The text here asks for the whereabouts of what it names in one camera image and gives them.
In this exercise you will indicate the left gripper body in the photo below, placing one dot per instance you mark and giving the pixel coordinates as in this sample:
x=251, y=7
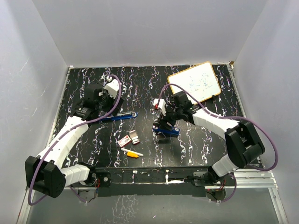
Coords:
x=106, y=103

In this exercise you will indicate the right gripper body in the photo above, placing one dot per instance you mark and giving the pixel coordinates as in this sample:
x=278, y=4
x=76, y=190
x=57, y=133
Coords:
x=172, y=115

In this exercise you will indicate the staple tray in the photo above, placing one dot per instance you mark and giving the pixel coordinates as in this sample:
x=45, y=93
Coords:
x=134, y=137

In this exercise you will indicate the red white staple box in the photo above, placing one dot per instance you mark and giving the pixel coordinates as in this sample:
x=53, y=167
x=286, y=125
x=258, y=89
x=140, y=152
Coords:
x=124, y=141

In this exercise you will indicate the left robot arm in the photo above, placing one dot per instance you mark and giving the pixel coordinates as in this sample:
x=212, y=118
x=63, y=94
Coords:
x=45, y=173

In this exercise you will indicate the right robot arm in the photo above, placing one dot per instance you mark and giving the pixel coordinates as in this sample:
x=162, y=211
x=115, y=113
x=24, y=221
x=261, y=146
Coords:
x=243, y=143

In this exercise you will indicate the white marker pen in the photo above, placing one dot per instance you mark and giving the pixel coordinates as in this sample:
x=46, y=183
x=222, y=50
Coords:
x=132, y=152

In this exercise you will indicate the yellow marker cap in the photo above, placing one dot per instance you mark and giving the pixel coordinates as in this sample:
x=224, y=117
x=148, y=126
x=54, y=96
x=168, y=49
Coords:
x=132, y=155

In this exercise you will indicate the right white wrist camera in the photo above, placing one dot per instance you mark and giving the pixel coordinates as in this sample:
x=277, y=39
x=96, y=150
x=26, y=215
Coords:
x=160, y=105

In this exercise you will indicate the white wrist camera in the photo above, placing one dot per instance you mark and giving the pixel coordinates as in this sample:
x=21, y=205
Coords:
x=112, y=87
x=160, y=105

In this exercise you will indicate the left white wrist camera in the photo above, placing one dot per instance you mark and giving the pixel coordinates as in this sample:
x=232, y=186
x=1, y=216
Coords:
x=112, y=87

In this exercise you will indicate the small whiteboard orange frame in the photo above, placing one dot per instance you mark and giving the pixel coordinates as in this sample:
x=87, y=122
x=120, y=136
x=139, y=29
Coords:
x=199, y=80

